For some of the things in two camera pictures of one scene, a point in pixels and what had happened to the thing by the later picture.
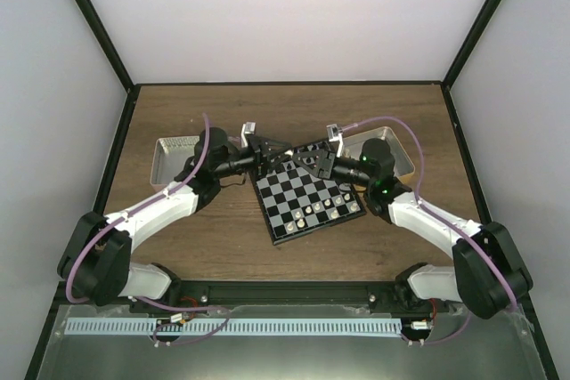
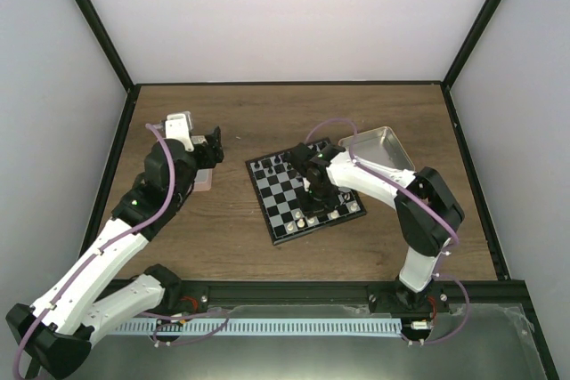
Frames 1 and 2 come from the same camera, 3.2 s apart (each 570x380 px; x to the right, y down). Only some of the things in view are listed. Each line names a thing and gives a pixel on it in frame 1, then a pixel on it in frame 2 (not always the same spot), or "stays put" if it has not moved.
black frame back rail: (289, 84) stays put
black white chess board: (294, 202) stays put
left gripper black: (262, 153) → (213, 150)
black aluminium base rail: (190, 295) stays put
